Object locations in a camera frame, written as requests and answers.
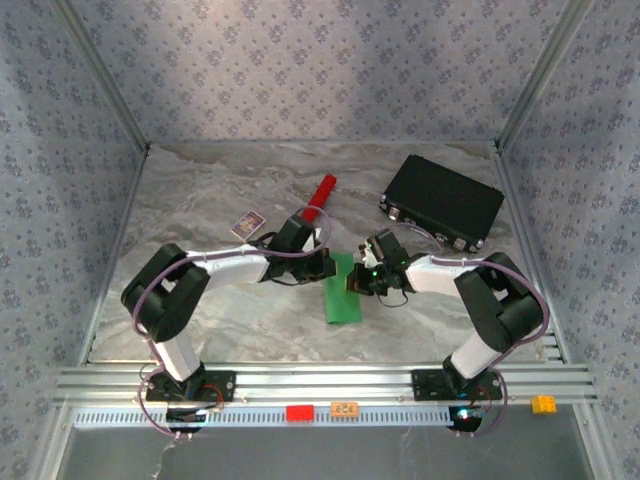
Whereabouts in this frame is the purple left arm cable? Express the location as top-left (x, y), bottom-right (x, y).
top-left (130, 204), bottom-right (334, 442)

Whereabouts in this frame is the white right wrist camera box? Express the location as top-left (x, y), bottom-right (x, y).
top-left (358, 239), bottom-right (382, 269)

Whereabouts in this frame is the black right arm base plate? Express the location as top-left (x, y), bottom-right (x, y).
top-left (411, 368), bottom-right (504, 402)

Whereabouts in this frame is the aluminium mounting rail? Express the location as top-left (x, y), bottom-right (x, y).
top-left (54, 362), bottom-right (600, 407)

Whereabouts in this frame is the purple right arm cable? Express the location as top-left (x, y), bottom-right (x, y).
top-left (387, 222), bottom-right (551, 439)

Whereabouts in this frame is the red toy microphone grey head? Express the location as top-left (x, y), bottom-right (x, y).
top-left (301, 173), bottom-right (338, 221)

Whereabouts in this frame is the aluminium table edge rail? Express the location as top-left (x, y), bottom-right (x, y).
top-left (79, 147), bottom-right (151, 366)
top-left (494, 148), bottom-right (571, 364)

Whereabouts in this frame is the aluminium frame post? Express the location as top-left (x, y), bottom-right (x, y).
top-left (495, 0), bottom-right (590, 150)

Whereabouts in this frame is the small purple card box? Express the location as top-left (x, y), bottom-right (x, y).
top-left (230, 209), bottom-right (266, 244)

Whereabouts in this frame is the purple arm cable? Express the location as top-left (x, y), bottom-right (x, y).
top-left (130, 204), bottom-right (334, 442)
top-left (387, 222), bottom-right (551, 439)

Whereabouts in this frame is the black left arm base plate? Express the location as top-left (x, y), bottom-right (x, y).
top-left (145, 369), bottom-right (236, 402)

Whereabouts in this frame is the grey slotted cable duct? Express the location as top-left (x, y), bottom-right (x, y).
top-left (73, 404), bottom-right (454, 429)

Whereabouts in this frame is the green paper sheet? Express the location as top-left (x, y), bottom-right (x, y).
top-left (323, 251), bottom-right (363, 326)

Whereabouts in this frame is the black hard case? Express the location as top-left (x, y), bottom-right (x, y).
top-left (379, 153), bottom-right (506, 254)

